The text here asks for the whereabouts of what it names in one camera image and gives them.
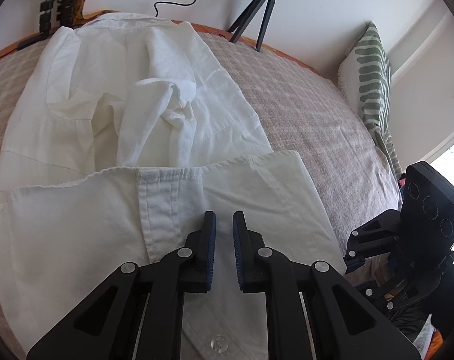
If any white button-up shirt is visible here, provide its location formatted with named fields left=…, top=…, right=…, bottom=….
left=0, top=15, right=344, bottom=359

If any green white patterned pillow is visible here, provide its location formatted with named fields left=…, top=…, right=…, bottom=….
left=338, top=22, right=403, bottom=180

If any pink plaid bed blanket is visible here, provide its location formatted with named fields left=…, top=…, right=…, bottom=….
left=0, top=31, right=404, bottom=346

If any orange floral bed sheet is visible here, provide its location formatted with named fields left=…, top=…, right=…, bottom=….
left=0, top=10, right=327, bottom=78

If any folded silver tripod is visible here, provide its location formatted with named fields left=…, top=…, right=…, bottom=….
left=20, top=0, right=76, bottom=50

